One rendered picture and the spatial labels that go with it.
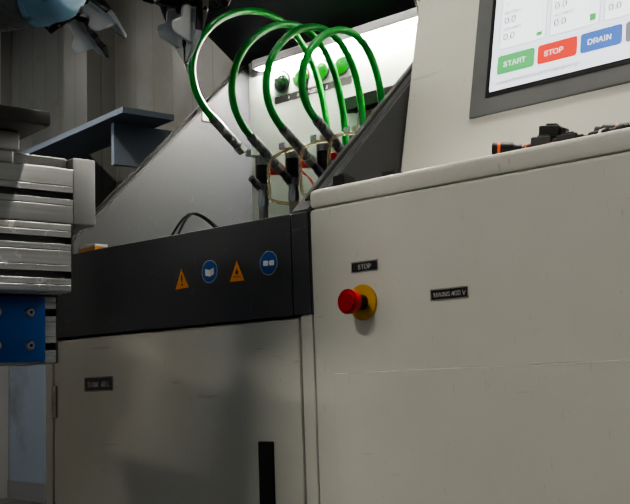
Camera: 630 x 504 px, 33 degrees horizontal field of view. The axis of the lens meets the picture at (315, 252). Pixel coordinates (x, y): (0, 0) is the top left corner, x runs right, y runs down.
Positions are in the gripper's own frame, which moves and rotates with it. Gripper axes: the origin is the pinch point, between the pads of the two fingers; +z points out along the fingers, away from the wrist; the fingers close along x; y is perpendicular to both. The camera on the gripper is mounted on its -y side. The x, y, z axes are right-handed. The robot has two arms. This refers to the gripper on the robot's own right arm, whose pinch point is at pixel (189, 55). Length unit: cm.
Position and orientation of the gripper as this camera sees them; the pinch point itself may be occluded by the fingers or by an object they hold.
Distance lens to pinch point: 181.5
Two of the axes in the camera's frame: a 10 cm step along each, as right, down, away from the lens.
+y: -6.7, -0.7, -7.4
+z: 0.3, 9.9, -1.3
